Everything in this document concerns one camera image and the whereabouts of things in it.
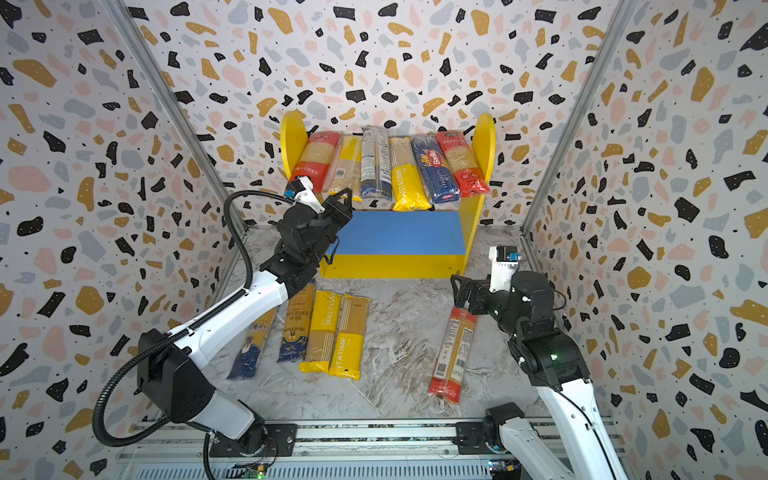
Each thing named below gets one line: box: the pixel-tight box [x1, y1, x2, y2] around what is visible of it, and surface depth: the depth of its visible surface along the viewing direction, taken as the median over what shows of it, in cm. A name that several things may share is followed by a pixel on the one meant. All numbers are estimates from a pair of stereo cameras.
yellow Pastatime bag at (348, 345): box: [330, 294, 371, 380], surface depth 91 cm
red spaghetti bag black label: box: [290, 131, 340, 194], surface depth 83 cm
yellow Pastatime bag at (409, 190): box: [389, 136, 432, 212], surface depth 75 cm
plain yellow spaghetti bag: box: [328, 134, 363, 202], surface depth 76 cm
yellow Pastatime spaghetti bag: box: [299, 290, 342, 374], surface depth 91 cm
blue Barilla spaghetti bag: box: [410, 134, 461, 204], surface depth 75 cm
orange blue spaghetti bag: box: [276, 284, 315, 363], surface depth 91 cm
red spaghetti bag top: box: [436, 130, 491, 197], surface depth 77 cm
